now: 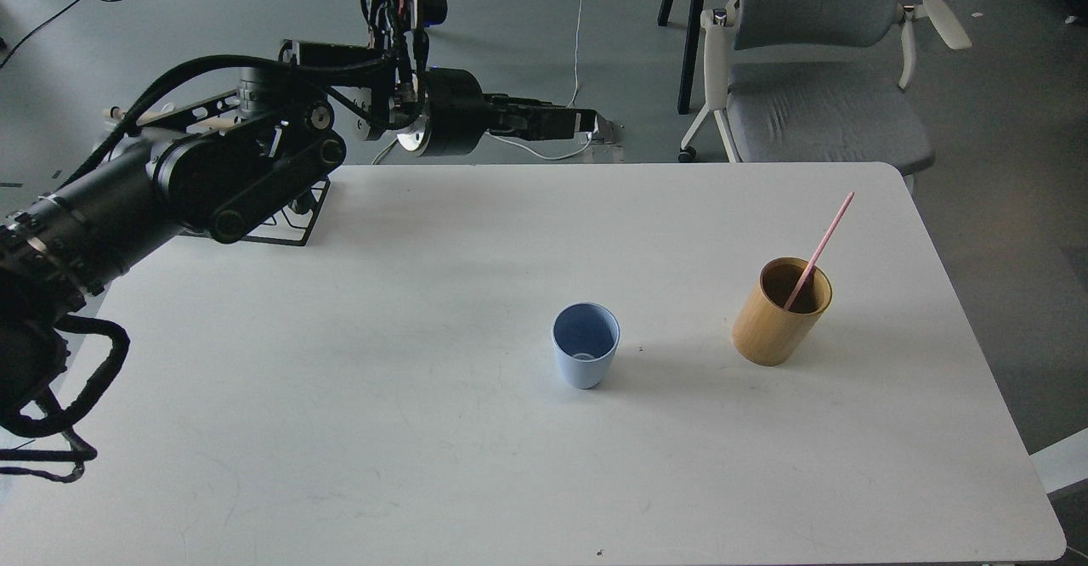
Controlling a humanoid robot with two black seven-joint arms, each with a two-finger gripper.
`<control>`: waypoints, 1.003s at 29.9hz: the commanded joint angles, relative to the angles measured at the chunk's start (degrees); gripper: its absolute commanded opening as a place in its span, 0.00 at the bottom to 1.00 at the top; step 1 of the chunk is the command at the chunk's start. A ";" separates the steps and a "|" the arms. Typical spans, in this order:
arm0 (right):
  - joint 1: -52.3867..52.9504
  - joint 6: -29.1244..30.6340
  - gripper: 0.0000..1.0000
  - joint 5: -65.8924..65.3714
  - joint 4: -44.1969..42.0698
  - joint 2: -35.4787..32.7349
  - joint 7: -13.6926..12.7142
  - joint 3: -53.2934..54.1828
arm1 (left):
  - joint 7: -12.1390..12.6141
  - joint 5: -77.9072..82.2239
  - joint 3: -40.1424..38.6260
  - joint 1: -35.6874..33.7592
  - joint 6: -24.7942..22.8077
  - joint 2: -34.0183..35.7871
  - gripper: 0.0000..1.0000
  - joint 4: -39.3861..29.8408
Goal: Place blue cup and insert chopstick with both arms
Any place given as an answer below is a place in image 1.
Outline black wire mug rack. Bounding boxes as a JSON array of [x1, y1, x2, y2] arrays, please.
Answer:
[[242, 179, 332, 247]]

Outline bamboo cup holder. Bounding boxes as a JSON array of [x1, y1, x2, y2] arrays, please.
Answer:
[[732, 257, 833, 367]]

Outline white power strip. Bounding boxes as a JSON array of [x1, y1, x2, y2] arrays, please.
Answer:
[[588, 112, 623, 145]]

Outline pink chopstick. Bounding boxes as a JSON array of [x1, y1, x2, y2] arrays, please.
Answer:
[[784, 190, 856, 311]]

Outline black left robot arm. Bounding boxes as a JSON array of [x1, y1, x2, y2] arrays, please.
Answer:
[[3, 41, 601, 484]]

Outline grey office chair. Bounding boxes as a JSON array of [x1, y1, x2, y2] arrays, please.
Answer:
[[677, 0, 972, 180]]

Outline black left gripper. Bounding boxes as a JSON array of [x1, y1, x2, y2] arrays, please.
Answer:
[[398, 69, 598, 158]]

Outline blue cup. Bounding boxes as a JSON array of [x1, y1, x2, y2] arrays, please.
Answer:
[[551, 302, 621, 389]]

